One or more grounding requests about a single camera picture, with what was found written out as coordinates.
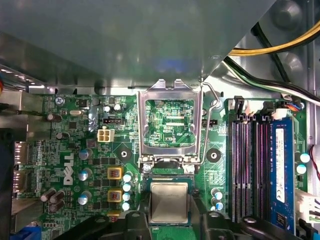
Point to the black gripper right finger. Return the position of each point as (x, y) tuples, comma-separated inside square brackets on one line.
[(215, 227)]

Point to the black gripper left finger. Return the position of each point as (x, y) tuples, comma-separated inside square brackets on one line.
[(135, 227)]

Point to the silver CPU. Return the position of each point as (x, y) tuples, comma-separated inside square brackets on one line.
[(170, 202)]

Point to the thin metal locking lever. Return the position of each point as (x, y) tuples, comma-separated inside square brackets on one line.
[(211, 91)]

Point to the CPU socket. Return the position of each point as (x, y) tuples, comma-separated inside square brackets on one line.
[(170, 177)]

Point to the black RAM slot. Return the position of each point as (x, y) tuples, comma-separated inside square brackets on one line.
[(236, 162), (261, 162), (247, 162)]

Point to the green motherboard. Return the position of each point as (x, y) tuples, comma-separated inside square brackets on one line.
[(120, 140)]

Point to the blue RAM stick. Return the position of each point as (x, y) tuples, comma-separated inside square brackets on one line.
[(281, 162)]

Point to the black PC case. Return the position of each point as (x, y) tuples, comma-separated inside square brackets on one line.
[(313, 125)]

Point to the grey power supply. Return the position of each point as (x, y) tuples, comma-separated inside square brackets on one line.
[(125, 37)]

